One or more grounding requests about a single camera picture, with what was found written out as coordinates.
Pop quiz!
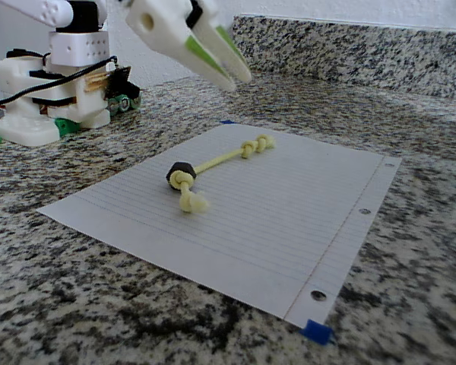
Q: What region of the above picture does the black hex nut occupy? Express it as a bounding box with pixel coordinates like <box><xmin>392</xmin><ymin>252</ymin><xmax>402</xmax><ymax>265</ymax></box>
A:
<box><xmin>166</xmin><ymin>161</ymin><xmax>198</xmax><ymax>190</ymax></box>

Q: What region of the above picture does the yellow knotted string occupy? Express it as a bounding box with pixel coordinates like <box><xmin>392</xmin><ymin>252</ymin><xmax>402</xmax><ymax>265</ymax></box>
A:
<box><xmin>166</xmin><ymin>133</ymin><xmax>277</xmax><ymax>214</ymax></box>

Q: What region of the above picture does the motor controller circuit board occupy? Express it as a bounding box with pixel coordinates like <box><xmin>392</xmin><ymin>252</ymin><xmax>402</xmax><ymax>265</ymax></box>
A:
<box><xmin>105</xmin><ymin>65</ymin><xmax>142</xmax><ymax>116</ymax></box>

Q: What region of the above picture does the granite backsplash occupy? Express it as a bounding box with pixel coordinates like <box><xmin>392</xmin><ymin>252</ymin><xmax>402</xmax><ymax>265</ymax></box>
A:
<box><xmin>230</xmin><ymin>14</ymin><xmax>456</xmax><ymax>102</ymax></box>

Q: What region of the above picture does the lined white paper sheet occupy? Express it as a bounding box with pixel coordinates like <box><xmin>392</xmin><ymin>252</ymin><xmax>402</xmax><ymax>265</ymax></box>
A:
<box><xmin>36</xmin><ymin>125</ymin><xmax>403</xmax><ymax>329</ymax></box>

